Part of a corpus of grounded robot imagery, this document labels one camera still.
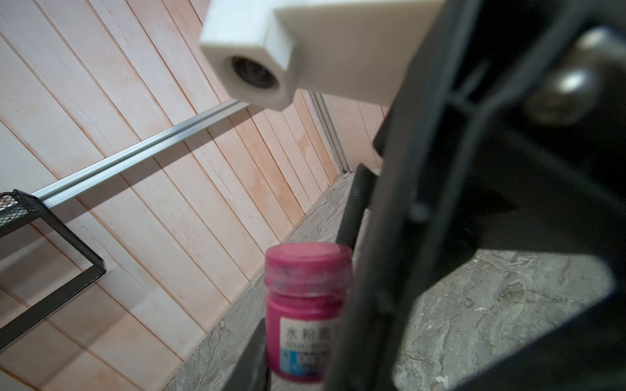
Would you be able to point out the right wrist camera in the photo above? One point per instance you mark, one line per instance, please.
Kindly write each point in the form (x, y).
(264, 51)

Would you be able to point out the magenta paint jar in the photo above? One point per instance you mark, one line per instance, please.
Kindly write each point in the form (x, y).
(300, 334)

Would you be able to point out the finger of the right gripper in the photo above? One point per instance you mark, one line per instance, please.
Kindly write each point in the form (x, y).
(359, 198)

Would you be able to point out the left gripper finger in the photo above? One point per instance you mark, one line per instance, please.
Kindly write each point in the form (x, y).
(252, 372)

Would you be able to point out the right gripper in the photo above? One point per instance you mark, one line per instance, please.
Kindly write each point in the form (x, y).
(508, 133)

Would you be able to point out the black mesh wall basket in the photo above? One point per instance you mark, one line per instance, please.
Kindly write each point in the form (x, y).
(33, 269)

